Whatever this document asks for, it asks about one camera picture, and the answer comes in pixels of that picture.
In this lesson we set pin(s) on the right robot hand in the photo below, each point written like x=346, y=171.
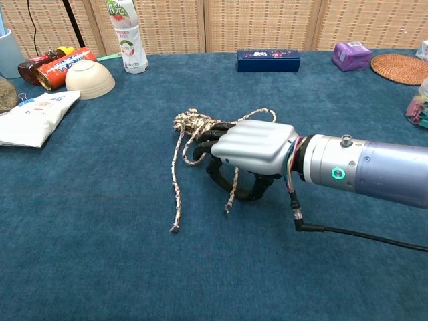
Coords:
x=254, y=143

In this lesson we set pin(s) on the beige bowl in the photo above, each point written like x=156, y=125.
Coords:
x=90, y=80

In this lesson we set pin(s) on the black stand pole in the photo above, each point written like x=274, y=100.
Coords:
x=72, y=20

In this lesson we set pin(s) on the white drink bottle green cap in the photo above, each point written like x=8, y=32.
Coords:
x=132, y=50

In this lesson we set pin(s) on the bamboo folding screen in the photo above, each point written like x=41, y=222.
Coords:
x=257, y=23

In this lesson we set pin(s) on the white plastic powder bag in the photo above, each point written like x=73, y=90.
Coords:
x=33, y=120

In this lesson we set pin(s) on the orange red snack can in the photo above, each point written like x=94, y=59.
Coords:
x=63, y=65

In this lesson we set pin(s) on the clear jar of coloured clips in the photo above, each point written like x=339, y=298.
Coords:
x=418, y=107

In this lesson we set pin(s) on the blue binder clip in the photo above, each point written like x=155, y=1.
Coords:
x=25, y=100

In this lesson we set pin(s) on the purple tissue pack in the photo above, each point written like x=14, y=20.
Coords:
x=351, y=55

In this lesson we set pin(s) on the blue felt table mat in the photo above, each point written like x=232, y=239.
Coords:
x=133, y=250

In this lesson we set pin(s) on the dark blue rectangular box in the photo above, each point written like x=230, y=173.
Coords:
x=267, y=61

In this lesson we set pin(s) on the brown syrup bottle yellow cap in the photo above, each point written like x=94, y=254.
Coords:
x=30, y=67

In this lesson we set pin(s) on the round woven rattan coaster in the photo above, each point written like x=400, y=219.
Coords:
x=398, y=68

